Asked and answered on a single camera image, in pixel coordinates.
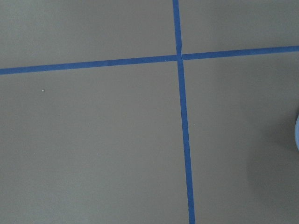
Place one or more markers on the blue bowl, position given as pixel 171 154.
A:
pixel 296 132

